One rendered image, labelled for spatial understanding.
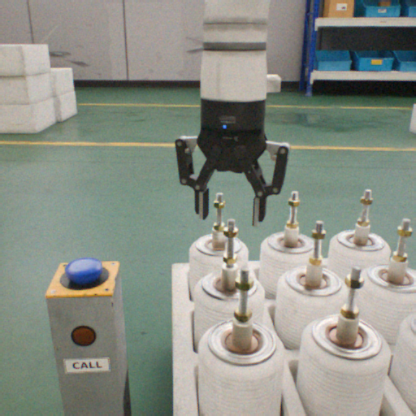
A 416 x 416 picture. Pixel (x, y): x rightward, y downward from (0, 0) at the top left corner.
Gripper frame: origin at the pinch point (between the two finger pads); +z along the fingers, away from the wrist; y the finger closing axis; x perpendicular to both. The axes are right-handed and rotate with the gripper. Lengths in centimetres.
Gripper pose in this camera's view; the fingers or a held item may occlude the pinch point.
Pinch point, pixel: (230, 210)
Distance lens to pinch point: 54.0
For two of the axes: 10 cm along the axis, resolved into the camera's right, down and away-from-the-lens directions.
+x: 3.0, -3.4, 8.9
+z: 0.0, 9.3, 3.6
